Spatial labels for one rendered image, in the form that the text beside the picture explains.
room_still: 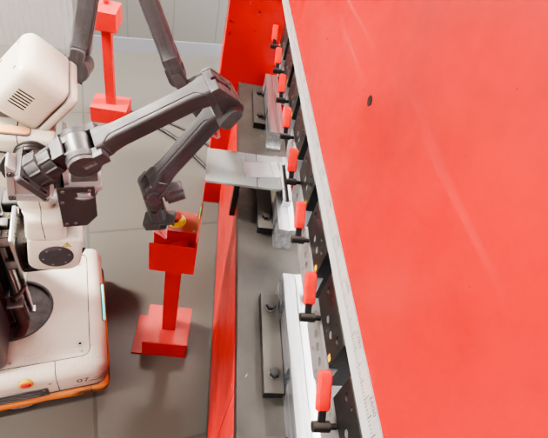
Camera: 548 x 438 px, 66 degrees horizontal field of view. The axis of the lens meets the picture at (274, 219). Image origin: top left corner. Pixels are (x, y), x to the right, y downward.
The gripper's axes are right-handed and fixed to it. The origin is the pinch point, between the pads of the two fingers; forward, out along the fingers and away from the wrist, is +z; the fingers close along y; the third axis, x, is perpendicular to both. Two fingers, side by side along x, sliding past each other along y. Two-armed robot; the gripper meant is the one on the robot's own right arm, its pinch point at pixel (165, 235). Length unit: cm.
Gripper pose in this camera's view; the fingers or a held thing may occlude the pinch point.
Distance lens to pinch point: 151.8
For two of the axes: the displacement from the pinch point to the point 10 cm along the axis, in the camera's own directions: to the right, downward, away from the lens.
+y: 10.0, -0.5, -0.1
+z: 0.4, 7.1, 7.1
